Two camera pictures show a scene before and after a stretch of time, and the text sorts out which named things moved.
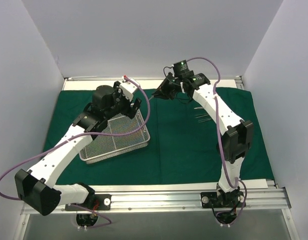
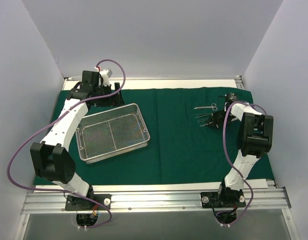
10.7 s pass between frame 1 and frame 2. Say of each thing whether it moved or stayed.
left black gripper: moved
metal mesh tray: stayed
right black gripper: moved
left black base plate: stayed
